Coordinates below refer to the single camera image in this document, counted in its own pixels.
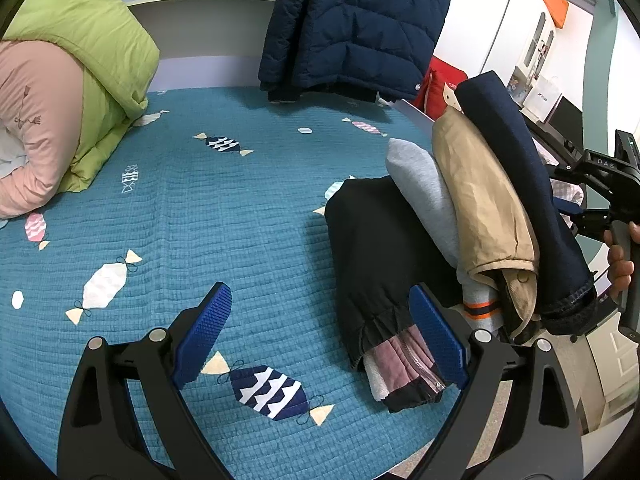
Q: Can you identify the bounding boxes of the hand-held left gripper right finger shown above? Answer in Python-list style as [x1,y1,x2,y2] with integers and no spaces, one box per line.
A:
[407,283,585,480]

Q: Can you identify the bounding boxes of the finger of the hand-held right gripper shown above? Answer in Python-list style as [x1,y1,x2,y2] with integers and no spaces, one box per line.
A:
[552,197,618,236]
[546,162,617,183]

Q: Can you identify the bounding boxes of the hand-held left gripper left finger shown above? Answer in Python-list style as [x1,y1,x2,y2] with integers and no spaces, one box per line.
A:
[56,281,237,480]

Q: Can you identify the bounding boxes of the dark denim jacket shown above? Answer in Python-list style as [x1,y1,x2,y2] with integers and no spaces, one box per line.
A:
[456,71,597,337]

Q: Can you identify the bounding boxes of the person's right hand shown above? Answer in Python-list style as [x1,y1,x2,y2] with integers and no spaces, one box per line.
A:
[602,224,640,307]

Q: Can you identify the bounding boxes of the pink checked cloth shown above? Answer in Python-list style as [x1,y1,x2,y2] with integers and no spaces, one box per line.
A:
[550,179,587,207]

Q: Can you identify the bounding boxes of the black monitor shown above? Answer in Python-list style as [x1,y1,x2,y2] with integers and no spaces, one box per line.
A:
[545,94,585,142]

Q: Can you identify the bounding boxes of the white paper bag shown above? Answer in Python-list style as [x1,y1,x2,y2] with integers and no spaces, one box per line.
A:
[524,74,564,124]

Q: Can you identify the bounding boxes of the khaki jacket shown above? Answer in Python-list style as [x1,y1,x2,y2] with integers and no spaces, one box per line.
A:
[430,106,542,343]

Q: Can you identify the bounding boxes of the black padded jacket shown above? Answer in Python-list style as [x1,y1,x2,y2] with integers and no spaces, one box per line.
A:
[324,175,468,413]

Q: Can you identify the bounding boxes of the white wardrobe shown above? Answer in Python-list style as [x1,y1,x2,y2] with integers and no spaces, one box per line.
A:
[481,0,572,111]

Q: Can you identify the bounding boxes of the teal fish-print quilt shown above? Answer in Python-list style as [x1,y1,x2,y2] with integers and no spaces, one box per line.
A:
[0,87,483,480]

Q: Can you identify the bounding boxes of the grey sweatshirt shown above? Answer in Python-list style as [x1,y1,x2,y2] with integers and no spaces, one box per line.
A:
[386,137,502,336]

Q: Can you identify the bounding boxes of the red pillow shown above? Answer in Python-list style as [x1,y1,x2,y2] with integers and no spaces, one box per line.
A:
[411,56,469,117]

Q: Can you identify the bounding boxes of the white bedside cabinet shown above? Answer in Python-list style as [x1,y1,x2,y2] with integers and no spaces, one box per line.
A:
[582,310,640,433]

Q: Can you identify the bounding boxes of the orange storage box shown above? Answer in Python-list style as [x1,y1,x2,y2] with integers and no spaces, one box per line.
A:
[516,0,571,29]

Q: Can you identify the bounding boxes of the navy and yellow puffer jacket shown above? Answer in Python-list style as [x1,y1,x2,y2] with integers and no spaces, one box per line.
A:
[258,0,452,106]

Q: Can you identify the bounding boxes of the pink puffer jacket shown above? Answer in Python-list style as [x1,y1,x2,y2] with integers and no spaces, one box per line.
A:
[0,40,86,221]

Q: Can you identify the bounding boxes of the white bed headboard shelf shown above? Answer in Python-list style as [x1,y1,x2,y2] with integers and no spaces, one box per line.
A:
[52,0,283,92]

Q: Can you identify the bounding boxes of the green puffer jacket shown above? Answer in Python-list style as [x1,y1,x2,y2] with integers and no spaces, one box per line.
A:
[2,0,162,194]

